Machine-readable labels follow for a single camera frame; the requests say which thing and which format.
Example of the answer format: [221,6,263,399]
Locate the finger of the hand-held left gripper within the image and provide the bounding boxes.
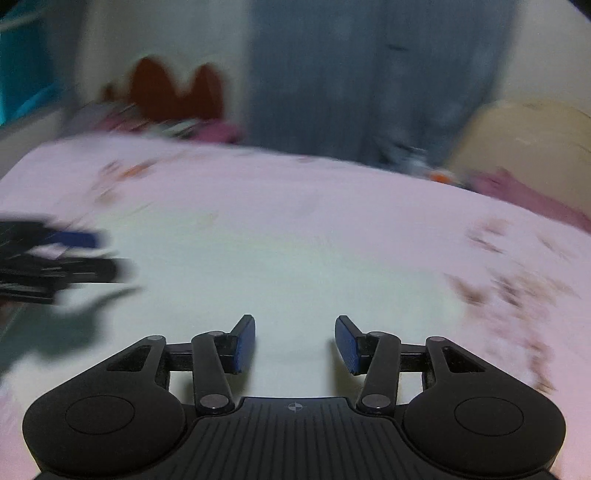
[60,257,137,283]
[106,315,256,415]
[44,230,101,249]
[335,316,486,415]

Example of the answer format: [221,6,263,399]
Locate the light green knitted sweater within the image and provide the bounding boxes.
[88,208,467,402]

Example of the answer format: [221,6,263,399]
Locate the bed with pink floral sheet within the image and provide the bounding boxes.
[0,136,591,480]

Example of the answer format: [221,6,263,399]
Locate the purple pillow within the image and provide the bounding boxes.
[191,121,243,145]

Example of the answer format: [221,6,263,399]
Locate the red heart-shaped headboard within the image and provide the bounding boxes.
[102,56,228,124]

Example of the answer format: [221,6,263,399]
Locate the teal curtain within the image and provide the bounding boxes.
[0,0,63,127]

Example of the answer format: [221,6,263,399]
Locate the pink cloth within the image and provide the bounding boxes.
[468,168,591,232]

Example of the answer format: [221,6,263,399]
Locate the blue-grey curtain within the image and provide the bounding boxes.
[247,0,517,169]

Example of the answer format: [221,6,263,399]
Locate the cream round headboard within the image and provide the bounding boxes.
[447,99,591,197]

